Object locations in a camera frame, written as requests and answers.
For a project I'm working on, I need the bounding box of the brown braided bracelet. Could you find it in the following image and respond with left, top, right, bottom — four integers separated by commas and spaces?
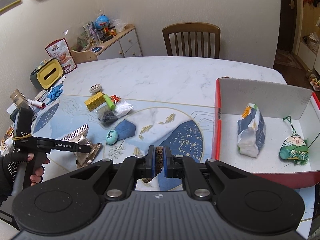
141, 146, 166, 183

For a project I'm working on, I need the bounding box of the teal egg-shaped sharpener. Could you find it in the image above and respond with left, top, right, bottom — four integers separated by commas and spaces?
106, 130, 118, 145

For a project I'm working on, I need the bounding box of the silver foil snack bag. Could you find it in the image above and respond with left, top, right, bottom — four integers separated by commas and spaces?
61, 124, 102, 168

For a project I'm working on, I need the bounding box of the black beads plastic bag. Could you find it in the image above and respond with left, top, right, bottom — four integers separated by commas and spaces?
97, 106, 118, 125

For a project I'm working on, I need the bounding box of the white beads plastic bag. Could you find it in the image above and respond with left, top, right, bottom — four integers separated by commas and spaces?
114, 100, 133, 118

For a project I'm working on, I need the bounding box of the green cylindrical tube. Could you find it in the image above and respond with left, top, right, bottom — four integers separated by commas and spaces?
104, 94, 116, 111

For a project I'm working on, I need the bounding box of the red dragon toy figure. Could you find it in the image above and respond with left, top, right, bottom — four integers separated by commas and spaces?
110, 94, 121, 105

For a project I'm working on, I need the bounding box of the yellow rectangular box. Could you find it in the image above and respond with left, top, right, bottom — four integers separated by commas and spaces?
85, 92, 105, 112

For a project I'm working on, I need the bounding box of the blue white tissue pack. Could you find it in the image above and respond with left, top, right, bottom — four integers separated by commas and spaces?
236, 103, 266, 158

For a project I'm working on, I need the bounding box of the green cartoon plush keychain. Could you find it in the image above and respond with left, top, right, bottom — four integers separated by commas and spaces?
279, 115, 309, 165

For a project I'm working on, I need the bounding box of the person's left hand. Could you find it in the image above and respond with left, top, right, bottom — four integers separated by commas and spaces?
1, 152, 44, 205

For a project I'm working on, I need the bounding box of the blue patterned table mat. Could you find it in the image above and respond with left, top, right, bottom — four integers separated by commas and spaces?
15, 93, 316, 230

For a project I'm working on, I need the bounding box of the white red tube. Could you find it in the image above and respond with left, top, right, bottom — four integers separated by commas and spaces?
28, 99, 46, 109

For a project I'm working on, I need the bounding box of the clear glass bottle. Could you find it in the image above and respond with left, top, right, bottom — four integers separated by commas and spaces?
10, 88, 37, 121

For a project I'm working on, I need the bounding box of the blue rubber glove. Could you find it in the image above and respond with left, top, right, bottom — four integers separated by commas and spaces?
47, 83, 63, 104

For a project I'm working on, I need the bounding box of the yellow green tissue box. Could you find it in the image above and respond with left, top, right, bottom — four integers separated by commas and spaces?
30, 58, 63, 90

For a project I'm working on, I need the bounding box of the red white snack bag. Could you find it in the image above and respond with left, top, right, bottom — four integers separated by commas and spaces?
45, 38, 77, 74

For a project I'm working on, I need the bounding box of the small wooden child chair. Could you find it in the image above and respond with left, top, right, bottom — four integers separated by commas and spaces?
71, 50, 98, 64

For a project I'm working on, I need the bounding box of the red white cardboard box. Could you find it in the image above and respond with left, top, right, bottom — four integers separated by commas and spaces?
212, 77, 319, 189

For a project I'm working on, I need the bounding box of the white wooden cabinet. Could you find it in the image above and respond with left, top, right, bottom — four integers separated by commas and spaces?
89, 24, 143, 60

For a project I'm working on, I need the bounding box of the brown wooden chair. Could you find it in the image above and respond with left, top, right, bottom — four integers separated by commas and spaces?
162, 22, 221, 59

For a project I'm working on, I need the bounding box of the blue globe toy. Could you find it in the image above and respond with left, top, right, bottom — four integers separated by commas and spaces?
94, 14, 110, 30

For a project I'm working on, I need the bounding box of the white wardrobe cabinet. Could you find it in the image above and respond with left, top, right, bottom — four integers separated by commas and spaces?
298, 0, 319, 73

